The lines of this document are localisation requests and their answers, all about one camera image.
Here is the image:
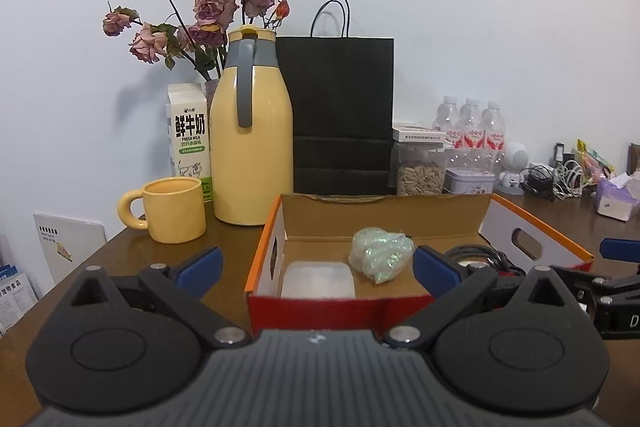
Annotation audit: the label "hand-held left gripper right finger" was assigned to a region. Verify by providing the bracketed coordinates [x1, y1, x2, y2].
[382, 244, 571, 350]

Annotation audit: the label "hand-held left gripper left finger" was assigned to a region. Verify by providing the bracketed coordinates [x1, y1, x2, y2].
[70, 245, 252, 349]

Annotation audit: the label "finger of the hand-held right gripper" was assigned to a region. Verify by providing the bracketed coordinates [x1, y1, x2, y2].
[550, 263, 640, 305]
[599, 237, 640, 261]

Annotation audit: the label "black cable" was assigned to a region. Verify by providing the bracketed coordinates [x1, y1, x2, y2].
[444, 245, 527, 279]

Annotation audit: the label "iridescent plastic wrap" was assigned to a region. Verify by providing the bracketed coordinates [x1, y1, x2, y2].
[349, 227, 416, 286]

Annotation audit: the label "red cardboard box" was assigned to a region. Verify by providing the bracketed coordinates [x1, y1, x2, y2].
[244, 193, 596, 339]

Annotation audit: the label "clear plastic container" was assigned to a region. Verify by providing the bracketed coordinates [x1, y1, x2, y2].
[280, 261, 357, 300]

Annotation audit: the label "purple tissue pack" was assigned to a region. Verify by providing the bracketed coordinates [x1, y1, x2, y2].
[594, 173, 640, 222]

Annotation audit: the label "yellow mug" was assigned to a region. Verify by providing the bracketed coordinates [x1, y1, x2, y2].
[117, 177, 207, 245]

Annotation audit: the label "colourful snack packet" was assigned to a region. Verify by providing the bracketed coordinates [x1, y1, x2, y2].
[575, 139, 617, 180]

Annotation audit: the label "purple and white tin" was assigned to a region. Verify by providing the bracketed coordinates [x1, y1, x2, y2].
[444, 167, 496, 196]

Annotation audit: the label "clear jar of seeds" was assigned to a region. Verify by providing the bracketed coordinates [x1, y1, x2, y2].
[395, 141, 447, 197]

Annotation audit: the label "yellow thermos jug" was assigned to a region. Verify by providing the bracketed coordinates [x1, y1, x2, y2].
[209, 26, 294, 226]

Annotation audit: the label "white milk carton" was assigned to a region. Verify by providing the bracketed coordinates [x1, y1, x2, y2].
[166, 83, 214, 204]

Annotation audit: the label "white robot figurine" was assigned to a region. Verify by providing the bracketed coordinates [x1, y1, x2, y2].
[498, 141, 531, 197]

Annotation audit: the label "small flat white box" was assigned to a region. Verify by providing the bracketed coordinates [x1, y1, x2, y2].
[391, 123, 447, 143]

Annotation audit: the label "glass vase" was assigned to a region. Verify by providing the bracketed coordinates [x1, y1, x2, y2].
[204, 77, 222, 120]

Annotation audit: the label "blue and white packets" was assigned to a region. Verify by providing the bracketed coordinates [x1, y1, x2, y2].
[0, 234, 39, 336]

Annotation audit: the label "black paper bag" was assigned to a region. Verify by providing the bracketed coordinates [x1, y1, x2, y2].
[276, 0, 395, 196]

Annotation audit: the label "tangle of chargers and cables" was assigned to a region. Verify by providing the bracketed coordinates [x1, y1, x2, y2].
[522, 142, 586, 202]

